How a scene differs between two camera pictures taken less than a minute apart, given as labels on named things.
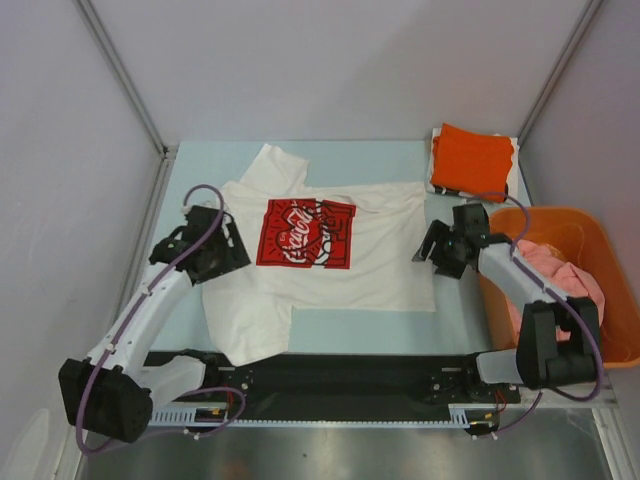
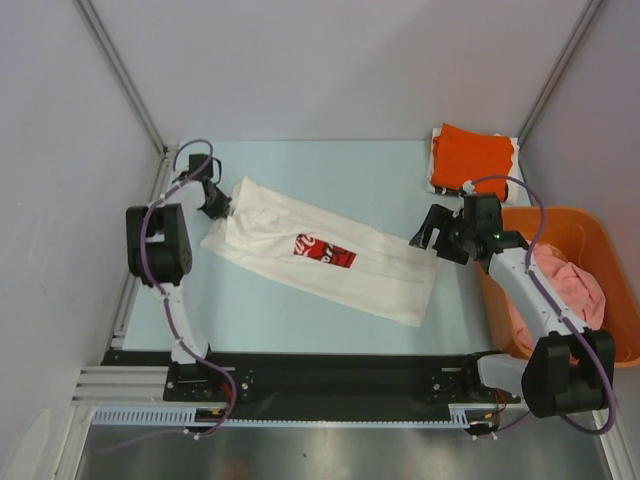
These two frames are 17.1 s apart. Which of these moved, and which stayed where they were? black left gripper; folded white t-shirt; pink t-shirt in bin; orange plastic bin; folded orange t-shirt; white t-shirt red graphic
Moved: white t-shirt red graphic; black left gripper
Stayed: folded white t-shirt; orange plastic bin; pink t-shirt in bin; folded orange t-shirt
